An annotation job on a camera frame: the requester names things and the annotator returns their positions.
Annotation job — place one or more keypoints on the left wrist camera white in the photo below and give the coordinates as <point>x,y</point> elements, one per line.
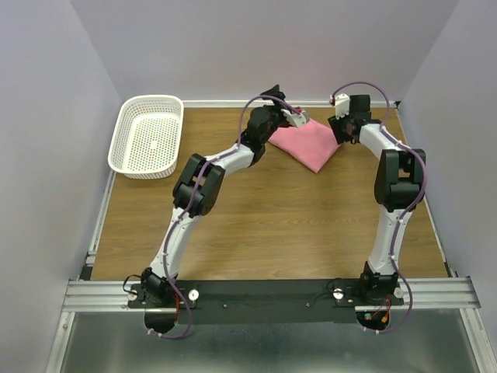
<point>295,119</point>

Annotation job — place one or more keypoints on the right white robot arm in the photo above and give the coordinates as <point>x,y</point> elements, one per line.
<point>399,186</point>

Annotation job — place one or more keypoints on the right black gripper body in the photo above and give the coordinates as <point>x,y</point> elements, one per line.
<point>342,125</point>

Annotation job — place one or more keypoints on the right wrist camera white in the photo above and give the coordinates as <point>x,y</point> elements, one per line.
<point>341,104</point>

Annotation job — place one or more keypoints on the white perforated plastic basket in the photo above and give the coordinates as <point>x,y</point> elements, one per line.
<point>146,137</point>

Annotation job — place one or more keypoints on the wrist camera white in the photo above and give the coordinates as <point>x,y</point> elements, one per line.
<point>295,119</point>
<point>341,104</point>

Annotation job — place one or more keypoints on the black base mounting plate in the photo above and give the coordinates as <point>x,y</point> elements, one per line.
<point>264,302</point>

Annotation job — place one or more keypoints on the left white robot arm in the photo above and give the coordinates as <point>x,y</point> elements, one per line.
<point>196,192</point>

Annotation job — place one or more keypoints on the pink t shirt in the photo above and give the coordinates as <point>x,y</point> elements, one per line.
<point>312,145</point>

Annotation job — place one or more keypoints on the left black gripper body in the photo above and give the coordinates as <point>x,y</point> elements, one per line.
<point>280,116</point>

